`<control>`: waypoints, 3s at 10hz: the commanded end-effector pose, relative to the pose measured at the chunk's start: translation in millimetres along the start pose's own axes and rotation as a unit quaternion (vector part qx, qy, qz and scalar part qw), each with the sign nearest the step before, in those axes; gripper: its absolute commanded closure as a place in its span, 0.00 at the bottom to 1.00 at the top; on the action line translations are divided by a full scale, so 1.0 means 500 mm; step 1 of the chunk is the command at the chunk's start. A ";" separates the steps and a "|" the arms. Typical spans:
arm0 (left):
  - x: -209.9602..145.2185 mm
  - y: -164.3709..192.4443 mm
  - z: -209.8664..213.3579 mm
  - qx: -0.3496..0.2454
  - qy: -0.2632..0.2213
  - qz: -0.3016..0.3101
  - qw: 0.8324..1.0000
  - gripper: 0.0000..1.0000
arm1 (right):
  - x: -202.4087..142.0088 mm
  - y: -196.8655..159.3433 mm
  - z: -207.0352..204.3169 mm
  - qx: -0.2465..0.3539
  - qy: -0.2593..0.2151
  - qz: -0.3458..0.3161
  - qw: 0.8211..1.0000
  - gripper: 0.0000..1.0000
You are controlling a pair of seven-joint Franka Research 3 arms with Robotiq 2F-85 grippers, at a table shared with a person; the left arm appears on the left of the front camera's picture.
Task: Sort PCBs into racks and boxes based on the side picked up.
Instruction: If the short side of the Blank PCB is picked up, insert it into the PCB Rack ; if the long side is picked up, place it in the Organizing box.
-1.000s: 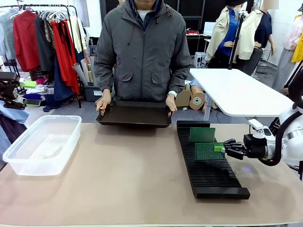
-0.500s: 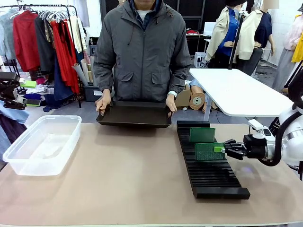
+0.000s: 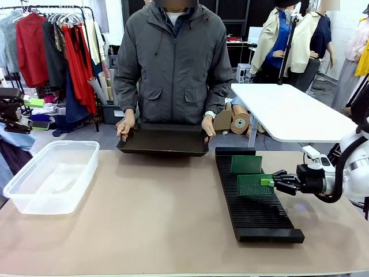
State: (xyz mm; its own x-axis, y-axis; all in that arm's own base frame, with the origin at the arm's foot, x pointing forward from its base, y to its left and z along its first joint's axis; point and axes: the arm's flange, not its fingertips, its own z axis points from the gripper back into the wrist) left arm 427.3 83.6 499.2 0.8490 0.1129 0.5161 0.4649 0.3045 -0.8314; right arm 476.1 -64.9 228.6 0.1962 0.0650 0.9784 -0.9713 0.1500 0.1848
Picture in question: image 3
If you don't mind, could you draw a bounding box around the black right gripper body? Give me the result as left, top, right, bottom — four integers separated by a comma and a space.
296, 163, 328, 194

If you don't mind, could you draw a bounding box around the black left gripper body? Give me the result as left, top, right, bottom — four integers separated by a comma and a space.
0, 88, 14, 123

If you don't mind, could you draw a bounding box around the green printed circuit board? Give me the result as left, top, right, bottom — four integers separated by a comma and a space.
236, 173, 274, 197
231, 155, 263, 175

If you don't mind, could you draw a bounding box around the black plastic tray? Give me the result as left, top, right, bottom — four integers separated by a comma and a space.
116, 122, 210, 158

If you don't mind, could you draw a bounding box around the person's left forearm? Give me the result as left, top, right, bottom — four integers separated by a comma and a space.
205, 66, 234, 116

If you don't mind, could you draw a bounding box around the person's right forearm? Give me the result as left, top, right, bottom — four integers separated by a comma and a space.
113, 66, 141, 114

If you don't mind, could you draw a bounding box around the person's left hand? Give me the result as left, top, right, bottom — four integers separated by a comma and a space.
201, 114, 217, 145

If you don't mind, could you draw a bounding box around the person's right hand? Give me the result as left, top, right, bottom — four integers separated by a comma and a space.
116, 108, 136, 143

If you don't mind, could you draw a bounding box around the navy cloth pile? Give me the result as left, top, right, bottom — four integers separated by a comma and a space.
28, 114, 67, 137

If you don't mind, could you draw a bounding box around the light blue garment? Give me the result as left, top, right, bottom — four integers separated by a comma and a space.
0, 123, 37, 152

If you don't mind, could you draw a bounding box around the black slotted PCB rack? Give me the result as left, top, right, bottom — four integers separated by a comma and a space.
215, 147, 306, 244

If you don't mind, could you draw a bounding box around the navy blue hanging garment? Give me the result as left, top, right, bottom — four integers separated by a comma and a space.
65, 69, 91, 125

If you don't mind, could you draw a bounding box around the dark purple garment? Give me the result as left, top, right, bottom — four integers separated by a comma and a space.
0, 140, 33, 175

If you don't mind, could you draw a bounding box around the dark grey hanging garment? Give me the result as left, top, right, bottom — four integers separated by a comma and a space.
42, 20, 69, 90

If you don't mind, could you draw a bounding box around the red hanging dress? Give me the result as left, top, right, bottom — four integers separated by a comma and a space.
61, 25, 97, 115

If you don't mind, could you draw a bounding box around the red hanging shirt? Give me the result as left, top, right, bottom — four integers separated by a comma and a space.
16, 13, 49, 89

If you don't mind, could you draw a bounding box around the clear plastic storage box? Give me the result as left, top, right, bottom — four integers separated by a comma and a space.
2, 140, 100, 216

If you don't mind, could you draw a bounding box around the light grey hanging shirt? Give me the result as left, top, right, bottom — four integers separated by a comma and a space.
0, 11, 21, 73

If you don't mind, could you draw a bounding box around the pale grey paper roll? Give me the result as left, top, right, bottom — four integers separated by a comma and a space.
88, 76, 108, 105

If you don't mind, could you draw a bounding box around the white folding table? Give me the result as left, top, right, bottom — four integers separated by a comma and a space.
230, 83, 358, 148

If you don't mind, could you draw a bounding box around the cardboard spool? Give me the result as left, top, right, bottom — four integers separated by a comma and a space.
230, 112, 250, 134

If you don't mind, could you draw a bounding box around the cream paper roll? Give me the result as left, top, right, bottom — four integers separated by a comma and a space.
97, 71, 112, 102

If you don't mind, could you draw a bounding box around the dark grey storage bin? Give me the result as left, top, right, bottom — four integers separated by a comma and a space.
102, 104, 125, 125

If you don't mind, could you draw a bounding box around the black metal clothes rack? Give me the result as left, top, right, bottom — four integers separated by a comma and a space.
0, 5, 100, 132

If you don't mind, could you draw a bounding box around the brown cardboard piece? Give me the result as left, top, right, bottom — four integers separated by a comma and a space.
213, 102, 232, 132

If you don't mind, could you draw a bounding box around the cream hanging garment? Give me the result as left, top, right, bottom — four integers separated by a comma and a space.
83, 19, 106, 66

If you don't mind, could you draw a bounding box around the black handbag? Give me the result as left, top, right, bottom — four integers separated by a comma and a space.
108, 44, 119, 70

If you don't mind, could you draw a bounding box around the white plastic crate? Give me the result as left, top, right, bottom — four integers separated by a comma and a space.
236, 63, 252, 82

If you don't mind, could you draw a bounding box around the mannequin in pink top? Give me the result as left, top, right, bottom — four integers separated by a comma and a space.
331, 17, 369, 114

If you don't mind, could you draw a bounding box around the black stand pole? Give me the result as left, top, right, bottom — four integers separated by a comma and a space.
278, 13, 300, 86

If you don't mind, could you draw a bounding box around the yellow garment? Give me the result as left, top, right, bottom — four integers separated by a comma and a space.
354, 39, 369, 77

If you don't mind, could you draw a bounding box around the mannequin in beige coat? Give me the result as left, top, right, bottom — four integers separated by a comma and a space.
250, 0, 298, 85

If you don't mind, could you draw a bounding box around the mannequin in cream jacket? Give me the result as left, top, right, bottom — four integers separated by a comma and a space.
284, 0, 337, 93

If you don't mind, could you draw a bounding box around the person in grey jacket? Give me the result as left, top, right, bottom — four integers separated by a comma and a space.
113, 0, 234, 126

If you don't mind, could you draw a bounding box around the white monitor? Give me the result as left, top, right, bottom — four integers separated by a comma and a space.
247, 26, 263, 44

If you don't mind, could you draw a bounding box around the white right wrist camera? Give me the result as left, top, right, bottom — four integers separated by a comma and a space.
302, 145, 331, 168

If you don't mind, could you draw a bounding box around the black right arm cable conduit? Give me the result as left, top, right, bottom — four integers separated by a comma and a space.
314, 83, 369, 204

